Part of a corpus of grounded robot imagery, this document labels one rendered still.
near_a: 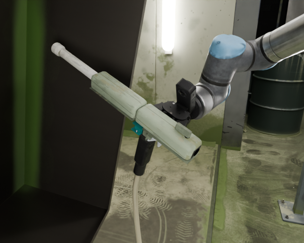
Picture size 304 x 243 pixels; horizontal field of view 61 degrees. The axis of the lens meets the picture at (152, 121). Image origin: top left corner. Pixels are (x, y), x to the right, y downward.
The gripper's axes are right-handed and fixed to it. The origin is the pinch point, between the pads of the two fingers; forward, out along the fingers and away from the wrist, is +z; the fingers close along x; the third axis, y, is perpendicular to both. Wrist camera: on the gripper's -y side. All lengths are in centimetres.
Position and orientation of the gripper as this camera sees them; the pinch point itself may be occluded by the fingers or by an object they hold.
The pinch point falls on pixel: (146, 130)
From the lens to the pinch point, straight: 58.2
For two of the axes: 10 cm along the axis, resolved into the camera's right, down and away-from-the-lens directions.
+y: -2.3, 7.2, 6.5
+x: -7.4, -5.7, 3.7
